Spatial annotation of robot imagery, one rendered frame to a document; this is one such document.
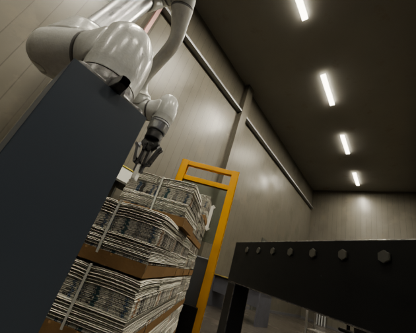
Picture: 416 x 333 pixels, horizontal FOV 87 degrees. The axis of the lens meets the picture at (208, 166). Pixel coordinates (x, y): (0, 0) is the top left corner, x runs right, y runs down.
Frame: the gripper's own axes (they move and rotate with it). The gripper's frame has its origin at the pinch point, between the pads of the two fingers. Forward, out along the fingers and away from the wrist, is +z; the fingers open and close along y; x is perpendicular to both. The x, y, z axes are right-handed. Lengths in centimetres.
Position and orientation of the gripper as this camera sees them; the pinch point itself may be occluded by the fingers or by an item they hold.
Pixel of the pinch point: (137, 172)
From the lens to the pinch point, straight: 96.4
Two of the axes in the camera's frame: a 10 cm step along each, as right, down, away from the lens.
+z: -2.8, 8.7, -4.1
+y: -9.6, -2.3, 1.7
